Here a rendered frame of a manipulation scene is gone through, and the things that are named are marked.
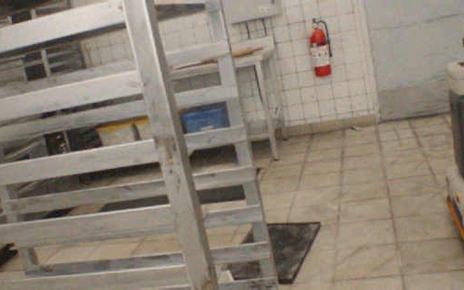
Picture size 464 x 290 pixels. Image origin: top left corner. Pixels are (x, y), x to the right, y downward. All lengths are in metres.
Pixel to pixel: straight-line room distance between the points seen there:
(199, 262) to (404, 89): 4.26
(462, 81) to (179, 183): 1.84
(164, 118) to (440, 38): 4.31
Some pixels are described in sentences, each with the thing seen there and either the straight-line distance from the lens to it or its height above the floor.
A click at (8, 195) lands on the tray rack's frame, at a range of 1.32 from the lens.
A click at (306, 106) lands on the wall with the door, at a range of 4.82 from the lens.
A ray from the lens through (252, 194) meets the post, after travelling 1.10.
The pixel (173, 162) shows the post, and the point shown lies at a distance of 0.62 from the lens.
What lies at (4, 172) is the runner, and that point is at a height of 1.05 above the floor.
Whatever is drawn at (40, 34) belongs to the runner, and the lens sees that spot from 0.69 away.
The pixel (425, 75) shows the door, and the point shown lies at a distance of 4.83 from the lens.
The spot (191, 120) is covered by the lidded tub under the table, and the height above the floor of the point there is 0.43.
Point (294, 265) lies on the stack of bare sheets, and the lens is 2.47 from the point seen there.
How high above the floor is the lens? 1.19
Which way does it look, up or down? 14 degrees down
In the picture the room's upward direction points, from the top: 12 degrees counter-clockwise
